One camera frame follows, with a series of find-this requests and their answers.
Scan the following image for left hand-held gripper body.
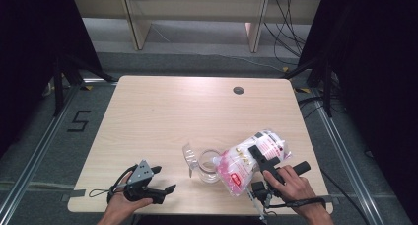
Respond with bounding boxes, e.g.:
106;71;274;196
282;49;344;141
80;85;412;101
122;159;168;205

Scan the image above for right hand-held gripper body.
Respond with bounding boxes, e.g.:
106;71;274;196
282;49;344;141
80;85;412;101
244;161;312;225

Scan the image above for red white sugar bag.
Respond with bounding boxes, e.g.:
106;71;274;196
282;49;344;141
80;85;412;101
212;128;293;197

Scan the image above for clear glass measuring cup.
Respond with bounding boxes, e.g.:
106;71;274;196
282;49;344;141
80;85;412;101
181;142;224;185

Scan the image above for person's right hand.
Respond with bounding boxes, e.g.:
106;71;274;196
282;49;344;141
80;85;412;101
262;164;319;216

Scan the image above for person's left hand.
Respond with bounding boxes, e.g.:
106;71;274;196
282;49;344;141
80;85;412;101
105;173;154;220

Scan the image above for grey tape strip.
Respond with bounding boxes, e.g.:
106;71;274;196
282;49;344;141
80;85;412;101
60;188;88;202

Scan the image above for black metal stand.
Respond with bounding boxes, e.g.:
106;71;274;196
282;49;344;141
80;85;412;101
280;56;333;118
51;53;118;117

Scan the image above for grey floor strip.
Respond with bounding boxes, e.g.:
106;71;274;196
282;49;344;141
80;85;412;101
0;180;76;192

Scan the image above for black curtain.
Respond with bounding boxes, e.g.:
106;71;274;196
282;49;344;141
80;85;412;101
296;0;418;219
0;0;104;158

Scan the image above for beige wooden desk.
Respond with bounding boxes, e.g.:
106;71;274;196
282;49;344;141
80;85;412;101
71;0;321;53

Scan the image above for black floor cables near stand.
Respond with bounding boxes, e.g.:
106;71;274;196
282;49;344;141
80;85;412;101
297;96;348;121

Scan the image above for aluminium floor rail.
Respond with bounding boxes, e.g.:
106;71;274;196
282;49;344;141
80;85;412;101
0;83;83;217
311;95;385;225

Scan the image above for black floor cable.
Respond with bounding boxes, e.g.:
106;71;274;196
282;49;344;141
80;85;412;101
319;169;373;225

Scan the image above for bundle of black hanging cables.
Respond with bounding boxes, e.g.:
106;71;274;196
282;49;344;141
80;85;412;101
263;0;308;67

